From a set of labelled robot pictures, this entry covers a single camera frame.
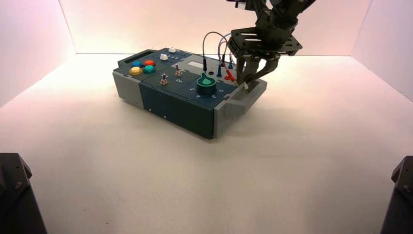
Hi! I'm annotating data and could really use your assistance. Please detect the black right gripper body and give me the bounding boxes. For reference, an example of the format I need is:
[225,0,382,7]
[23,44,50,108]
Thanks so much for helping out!
[227,27,303,61]

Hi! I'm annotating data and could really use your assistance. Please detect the red jumper wire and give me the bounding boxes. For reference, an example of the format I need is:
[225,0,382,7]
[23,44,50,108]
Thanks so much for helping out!
[220,41,240,87]

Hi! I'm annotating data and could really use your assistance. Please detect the blue jumper wire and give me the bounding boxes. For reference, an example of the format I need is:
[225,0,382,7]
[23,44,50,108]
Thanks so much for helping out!
[217,32,235,78]

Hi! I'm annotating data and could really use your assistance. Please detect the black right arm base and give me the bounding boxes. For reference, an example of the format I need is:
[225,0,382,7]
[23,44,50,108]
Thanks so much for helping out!
[380,156,413,234]

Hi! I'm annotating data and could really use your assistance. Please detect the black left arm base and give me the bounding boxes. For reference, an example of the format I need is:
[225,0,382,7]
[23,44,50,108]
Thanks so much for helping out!
[0,153,48,234]

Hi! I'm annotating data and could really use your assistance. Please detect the green teardrop rotary knob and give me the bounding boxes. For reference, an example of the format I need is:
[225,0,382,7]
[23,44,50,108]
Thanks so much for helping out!
[196,72,217,96]

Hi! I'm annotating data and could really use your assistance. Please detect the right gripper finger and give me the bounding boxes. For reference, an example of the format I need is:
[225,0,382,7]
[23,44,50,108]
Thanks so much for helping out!
[246,57,280,83]
[237,55,260,85]

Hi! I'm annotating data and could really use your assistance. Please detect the black jumper wire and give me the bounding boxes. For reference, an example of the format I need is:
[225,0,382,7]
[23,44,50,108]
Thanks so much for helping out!
[202,31,226,72]

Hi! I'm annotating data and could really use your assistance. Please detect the grey and teal control box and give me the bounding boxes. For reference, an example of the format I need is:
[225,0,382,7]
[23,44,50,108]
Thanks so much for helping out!
[112,47,268,140]

